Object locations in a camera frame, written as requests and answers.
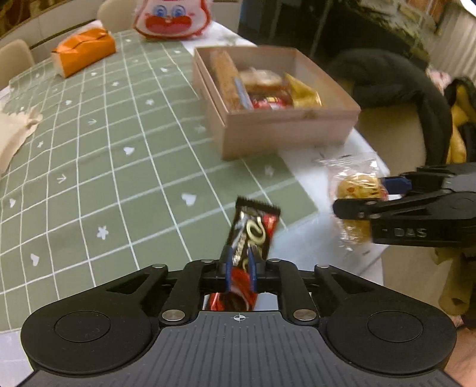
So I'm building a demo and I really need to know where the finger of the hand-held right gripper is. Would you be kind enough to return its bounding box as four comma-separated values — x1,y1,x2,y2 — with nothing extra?
332,189,447,221
383,167,447,195

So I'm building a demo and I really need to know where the yellow jacket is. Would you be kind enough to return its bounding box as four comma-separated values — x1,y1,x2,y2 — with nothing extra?
431,76,476,317

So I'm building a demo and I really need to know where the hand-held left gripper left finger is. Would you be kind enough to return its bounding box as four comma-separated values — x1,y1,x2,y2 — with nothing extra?
98,246,233,325

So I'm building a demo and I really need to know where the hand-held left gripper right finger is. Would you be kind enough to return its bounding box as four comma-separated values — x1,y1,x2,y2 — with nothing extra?
248,249,376,325

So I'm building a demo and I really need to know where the pink cardboard box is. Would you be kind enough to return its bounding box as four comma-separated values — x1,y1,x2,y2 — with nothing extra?
192,45,361,161

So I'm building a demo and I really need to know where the cartoon print paper bag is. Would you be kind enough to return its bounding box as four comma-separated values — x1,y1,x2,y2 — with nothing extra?
0,106,43,175

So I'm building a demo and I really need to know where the green checked table mat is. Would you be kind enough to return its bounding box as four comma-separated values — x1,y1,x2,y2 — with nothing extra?
0,20,320,332

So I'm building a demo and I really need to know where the white cabinet with wooden shelf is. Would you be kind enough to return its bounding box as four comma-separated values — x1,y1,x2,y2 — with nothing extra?
0,0,242,53

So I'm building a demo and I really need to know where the glass fish tank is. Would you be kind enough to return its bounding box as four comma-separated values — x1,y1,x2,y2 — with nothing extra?
320,0,439,64

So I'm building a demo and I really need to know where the black floor cabinet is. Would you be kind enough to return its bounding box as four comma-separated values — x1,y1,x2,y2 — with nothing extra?
238,0,328,56

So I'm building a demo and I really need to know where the red white rabbit bag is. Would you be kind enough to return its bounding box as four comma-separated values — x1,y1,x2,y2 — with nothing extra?
134,0,213,41

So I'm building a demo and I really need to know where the pink cloth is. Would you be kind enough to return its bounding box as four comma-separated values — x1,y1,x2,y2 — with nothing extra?
428,67,452,92

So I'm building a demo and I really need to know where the beige armchair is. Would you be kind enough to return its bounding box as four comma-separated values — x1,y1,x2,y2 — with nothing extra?
353,102,428,194

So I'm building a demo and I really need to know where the red gold candy packet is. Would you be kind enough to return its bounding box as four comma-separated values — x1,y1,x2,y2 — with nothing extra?
256,95,292,109

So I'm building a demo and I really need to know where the black jacket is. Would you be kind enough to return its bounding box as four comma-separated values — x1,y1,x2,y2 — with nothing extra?
327,48,454,166

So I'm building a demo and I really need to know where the grey curtain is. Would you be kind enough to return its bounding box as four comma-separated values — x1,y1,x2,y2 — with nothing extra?
435,11,476,79

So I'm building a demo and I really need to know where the clear yellow cookie packet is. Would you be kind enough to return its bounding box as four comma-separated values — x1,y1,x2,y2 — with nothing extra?
316,154,391,257

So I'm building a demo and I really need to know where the beige dining chair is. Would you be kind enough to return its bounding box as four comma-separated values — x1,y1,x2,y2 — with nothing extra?
97,0,140,34
0,39,36,90

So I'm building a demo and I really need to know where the yellow snack packet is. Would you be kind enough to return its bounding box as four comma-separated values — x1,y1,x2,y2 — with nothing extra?
284,72,322,108

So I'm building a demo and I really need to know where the black red chocolate bar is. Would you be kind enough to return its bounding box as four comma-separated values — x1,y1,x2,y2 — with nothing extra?
206,196,281,311

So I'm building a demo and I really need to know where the orange tissue box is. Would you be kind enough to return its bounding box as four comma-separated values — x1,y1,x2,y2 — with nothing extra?
51,28,117,79

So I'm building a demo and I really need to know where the long cracker pack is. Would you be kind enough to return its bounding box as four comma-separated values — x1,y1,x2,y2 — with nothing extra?
208,50,246,111

